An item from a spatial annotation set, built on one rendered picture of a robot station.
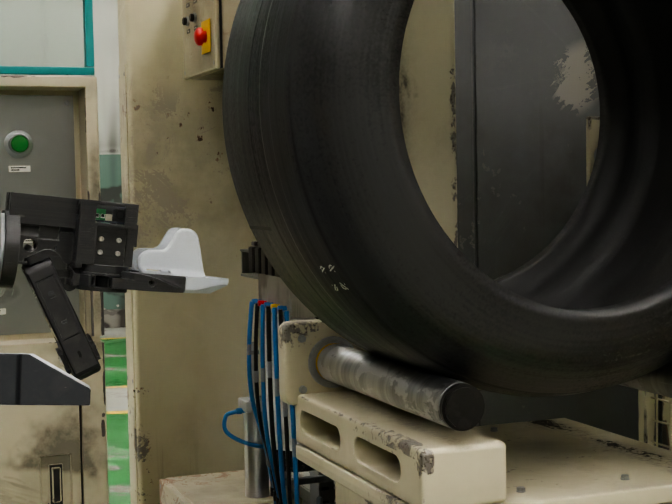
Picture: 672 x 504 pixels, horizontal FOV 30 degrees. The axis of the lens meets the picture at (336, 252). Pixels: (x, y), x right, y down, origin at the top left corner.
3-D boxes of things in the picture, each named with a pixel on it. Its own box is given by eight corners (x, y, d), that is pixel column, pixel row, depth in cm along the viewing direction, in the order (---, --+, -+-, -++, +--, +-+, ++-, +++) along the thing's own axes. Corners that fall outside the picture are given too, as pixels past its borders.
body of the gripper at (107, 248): (147, 205, 113) (10, 191, 108) (138, 300, 113) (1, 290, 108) (130, 204, 120) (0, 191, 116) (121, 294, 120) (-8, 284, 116)
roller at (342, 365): (342, 336, 149) (353, 372, 150) (308, 350, 148) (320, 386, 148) (478, 376, 117) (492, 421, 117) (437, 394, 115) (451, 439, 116)
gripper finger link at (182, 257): (241, 233, 117) (143, 224, 113) (235, 297, 117) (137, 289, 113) (231, 232, 120) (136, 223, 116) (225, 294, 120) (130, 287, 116)
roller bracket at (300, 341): (278, 403, 149) (276, 321, 149) (568, 378, 163) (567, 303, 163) (287, 407, 146) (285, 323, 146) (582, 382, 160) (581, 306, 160)
